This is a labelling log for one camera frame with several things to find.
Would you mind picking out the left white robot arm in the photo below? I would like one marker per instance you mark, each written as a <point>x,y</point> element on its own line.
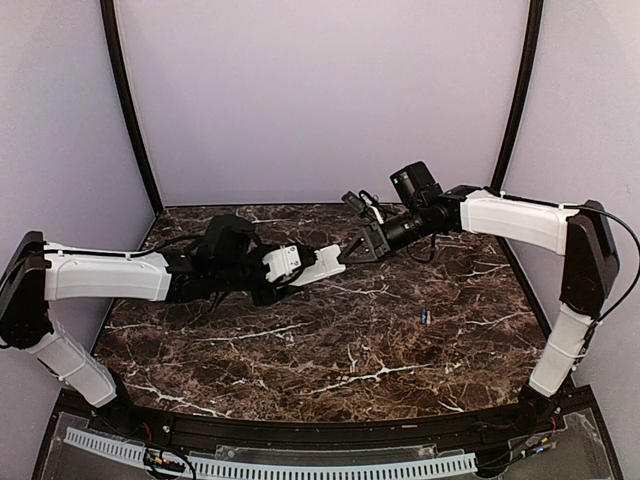
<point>228,256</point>

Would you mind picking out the right black frame post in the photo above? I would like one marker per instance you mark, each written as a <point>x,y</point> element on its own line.
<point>524,74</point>

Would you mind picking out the white slotted cable duct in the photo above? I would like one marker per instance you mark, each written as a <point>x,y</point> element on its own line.
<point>252,463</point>

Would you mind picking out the white remote control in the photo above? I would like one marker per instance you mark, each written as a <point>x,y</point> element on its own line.
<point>326,265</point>

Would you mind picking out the black front rail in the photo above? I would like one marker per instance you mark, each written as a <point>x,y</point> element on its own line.
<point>205,433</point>

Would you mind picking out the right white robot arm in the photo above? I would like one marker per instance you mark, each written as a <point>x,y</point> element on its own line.
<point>579,233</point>

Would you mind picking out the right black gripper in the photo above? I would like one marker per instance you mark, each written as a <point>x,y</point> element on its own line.
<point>376,244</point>

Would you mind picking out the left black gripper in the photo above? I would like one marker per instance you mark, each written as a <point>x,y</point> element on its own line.
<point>273,294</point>

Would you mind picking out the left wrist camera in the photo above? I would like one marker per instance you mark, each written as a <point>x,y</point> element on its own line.
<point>292,265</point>

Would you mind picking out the black frame post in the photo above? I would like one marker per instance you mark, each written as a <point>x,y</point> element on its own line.
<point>126,101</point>
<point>524,74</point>

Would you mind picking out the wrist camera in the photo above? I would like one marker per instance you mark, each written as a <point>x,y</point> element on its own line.
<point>292,265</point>
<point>365,205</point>

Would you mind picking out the left black frame post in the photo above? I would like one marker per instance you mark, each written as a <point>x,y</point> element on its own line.
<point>126,101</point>

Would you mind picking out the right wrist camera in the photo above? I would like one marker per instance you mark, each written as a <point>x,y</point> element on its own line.
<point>365,205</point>

